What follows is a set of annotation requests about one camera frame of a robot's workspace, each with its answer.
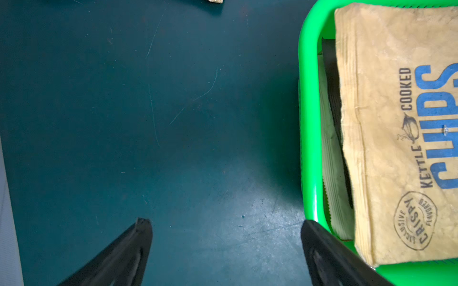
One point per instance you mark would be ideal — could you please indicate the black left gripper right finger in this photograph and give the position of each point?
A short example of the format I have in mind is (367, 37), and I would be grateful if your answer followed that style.
(330, 263)

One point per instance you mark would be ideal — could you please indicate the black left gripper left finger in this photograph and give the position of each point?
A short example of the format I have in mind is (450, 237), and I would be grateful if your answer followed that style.
(121, 263)

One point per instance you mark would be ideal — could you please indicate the red white chips bag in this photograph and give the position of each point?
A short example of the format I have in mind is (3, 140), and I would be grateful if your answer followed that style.
(335, 183)

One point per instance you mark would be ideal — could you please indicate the yellow blue chips bag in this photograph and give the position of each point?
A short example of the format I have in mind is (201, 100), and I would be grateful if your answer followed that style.
(398, 70)

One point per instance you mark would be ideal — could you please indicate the green plastic basket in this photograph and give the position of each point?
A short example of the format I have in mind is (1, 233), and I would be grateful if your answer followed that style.
(319, 24)

